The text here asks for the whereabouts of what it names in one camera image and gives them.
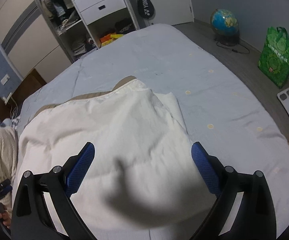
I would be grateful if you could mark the person's left hand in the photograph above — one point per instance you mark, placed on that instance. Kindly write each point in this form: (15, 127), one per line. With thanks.
(6, 219)

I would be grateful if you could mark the beige wardrobe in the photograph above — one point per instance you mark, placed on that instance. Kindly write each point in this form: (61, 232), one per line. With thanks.
(28, 42)

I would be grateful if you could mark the white door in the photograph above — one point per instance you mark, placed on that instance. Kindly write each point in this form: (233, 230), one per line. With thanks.
(172, 12)

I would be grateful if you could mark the white shelf with drawers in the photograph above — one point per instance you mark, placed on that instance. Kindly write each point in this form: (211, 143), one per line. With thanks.
(79, 24)

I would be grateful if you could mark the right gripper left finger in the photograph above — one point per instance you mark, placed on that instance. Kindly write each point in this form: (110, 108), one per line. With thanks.
(31, 217)

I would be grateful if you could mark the green shopping bag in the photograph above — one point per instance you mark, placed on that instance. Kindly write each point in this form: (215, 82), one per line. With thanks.
(274, 58)

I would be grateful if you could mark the blue desk globe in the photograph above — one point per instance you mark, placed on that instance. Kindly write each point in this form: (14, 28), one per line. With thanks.
(225, 26)

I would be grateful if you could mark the brown wooden nightstand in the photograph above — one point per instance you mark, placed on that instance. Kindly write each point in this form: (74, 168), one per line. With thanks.
(31, 83)

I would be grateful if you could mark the orange yellow toy box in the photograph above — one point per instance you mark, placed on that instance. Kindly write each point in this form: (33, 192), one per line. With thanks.
(107, 39)

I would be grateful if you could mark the light blue bed quilt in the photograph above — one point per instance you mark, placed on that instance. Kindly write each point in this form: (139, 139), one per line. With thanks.
(222, 111)

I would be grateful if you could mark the white hooded puffer jacket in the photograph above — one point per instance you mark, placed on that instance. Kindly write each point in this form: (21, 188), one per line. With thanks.
(143, 181)

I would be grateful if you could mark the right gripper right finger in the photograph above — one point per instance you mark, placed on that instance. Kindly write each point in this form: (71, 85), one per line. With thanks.
(243, 208)

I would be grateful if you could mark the cream knit blanket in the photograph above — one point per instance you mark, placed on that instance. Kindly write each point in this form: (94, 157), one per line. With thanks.
(8, 153)

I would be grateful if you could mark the black racket bag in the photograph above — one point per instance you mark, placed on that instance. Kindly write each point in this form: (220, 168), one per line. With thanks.
(145, 9)

